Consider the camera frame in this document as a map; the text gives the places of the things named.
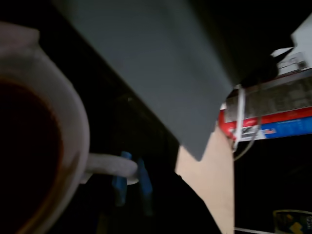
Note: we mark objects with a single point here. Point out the white cardboard box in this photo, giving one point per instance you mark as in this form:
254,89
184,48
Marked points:
290,65

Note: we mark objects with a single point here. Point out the red white blue carton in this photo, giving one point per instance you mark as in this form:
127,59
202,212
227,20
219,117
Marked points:
280,102

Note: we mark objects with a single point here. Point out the dark yellow patterned package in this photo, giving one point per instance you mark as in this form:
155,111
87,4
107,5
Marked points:
292,221

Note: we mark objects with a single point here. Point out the translucent pink kettle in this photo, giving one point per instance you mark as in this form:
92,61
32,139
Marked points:
48,73

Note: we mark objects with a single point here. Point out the grey silicone mat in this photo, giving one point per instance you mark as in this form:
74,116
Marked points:
146,61

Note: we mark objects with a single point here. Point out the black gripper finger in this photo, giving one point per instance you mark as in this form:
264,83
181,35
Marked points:
175,202
119,192

